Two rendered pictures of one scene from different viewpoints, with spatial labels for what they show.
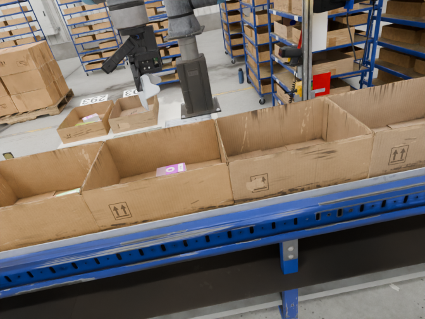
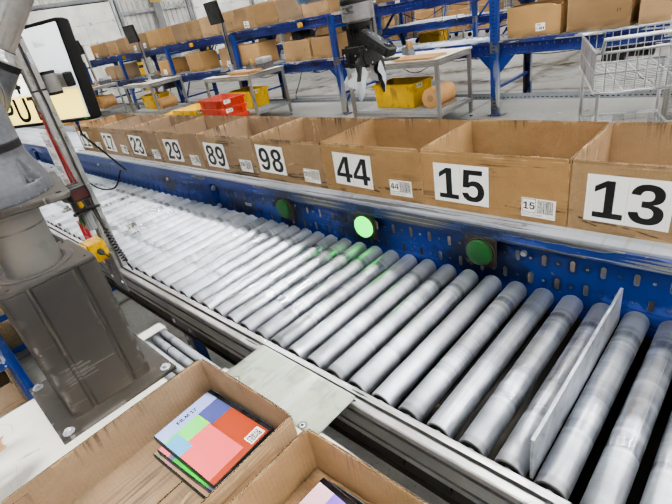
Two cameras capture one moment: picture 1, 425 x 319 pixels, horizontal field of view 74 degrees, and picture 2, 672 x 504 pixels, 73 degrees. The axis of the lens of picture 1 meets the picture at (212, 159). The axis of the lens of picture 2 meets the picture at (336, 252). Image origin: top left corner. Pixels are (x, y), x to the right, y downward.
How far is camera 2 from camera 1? 2.19 m
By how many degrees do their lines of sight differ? 105
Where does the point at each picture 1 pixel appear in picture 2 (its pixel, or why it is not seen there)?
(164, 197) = (417, 138)
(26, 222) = (525, 141)
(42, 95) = not seen: outside the picture
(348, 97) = (237, 142)
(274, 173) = not seen: hidden behind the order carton
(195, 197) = (399, 143)
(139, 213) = not seen: hidden behind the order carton
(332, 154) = (321, 126)
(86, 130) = (361, 475)
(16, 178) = (549, 189)
